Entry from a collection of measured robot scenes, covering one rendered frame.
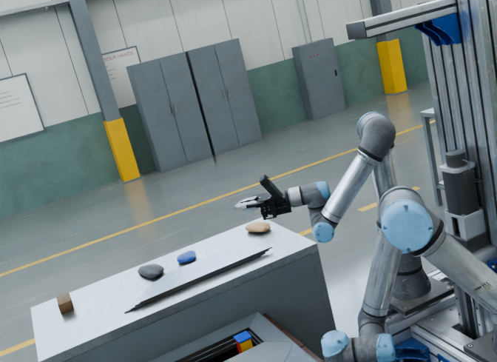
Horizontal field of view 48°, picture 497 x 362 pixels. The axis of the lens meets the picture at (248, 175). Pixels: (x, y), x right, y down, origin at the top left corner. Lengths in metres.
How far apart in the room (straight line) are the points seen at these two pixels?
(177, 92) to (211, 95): 0.64
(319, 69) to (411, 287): 9.55
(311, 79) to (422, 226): 10.04
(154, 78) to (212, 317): 7.68
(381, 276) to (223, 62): 8.86
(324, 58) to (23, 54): 5.63
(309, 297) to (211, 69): 7.81
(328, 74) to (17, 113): 5.93
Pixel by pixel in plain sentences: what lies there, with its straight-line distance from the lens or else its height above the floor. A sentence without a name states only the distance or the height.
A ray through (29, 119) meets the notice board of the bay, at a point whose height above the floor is 1.49.
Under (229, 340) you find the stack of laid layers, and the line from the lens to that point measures 2.47.
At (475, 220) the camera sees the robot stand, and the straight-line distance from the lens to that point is 1.88.
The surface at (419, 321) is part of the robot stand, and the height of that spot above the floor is 0.95.
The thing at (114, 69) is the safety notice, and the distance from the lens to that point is 10.39.
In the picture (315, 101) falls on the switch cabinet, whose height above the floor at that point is 0.37.
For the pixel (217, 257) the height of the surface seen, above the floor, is 1.07.
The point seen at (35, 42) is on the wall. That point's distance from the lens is 10.32.
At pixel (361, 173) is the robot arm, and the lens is 1.95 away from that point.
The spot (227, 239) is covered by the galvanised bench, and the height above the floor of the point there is 1.05.
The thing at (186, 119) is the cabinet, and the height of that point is 0.80.
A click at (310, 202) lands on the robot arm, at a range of 2.10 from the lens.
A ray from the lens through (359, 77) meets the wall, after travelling 12.31.
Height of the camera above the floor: 2.08
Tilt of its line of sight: 14 degrees down
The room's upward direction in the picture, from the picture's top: 14 degrees counter-clockwise
